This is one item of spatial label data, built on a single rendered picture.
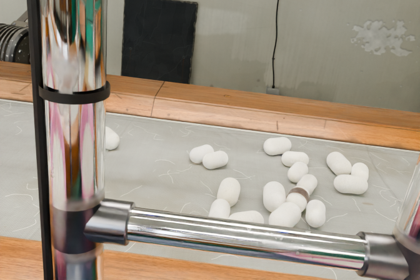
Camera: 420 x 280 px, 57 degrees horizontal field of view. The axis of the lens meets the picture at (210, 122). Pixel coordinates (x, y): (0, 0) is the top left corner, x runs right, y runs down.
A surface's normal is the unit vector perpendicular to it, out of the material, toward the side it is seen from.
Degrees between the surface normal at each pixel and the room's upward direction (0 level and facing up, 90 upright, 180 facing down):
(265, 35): 90
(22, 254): 0
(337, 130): 45
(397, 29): 90
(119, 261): 0
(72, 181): 90
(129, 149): 0
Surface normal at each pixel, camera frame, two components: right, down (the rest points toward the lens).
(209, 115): 0.04, -0.39
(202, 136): 0.11, -0.92
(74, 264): 0.10, 0.38
